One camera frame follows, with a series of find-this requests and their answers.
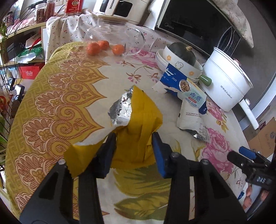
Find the floral cloth cover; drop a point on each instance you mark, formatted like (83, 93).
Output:
(239, 19)

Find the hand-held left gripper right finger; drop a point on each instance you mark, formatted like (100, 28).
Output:
(159, 155)

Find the storage shelf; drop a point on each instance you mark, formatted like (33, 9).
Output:
(13, 53)

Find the clear glass pitcher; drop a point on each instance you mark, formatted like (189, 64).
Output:
(133, 36)

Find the white electric cooking pot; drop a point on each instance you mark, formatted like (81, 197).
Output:
(220, 92)

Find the black microwave oven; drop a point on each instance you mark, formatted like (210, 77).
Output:
(194, 23)

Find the white flower-print bowl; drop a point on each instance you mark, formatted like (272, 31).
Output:
(172, 60)

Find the blue printed packet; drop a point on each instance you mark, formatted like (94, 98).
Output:
(250, 198)

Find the yellow foil-lined packet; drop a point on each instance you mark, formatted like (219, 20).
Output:
(142, 120)

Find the grey refrigerator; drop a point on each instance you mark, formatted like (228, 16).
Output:
(263, 64)

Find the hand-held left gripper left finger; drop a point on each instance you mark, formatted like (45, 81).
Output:
(107, 155)

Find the small tangerine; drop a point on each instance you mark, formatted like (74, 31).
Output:
(118, 49)
(93, 49)
(104, 44)

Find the torn blue white carton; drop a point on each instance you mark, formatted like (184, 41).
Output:
(172, 79)

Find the brown cardboard box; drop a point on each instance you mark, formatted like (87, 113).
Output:
(265, 137)

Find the white countertop appliance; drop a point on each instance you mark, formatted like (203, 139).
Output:
(129, 10)

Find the red box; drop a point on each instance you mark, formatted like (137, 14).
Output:
(29, 72)

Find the glass jar with red contents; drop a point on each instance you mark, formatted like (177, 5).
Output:
(40, 13)
(50, 7)

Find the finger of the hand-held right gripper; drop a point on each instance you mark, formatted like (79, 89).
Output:
(237, 159)
(247, 151)

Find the white pot lid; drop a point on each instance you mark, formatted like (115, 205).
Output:
(235, 64)

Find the green plastic bag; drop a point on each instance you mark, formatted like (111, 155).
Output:
(30, 53)

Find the dark green pumpkin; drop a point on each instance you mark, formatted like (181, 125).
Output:
(181, 51)

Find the red tea tin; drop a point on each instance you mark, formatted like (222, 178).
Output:
(73, 7)

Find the white foil-lined packet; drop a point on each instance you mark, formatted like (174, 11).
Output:
(189, 116)

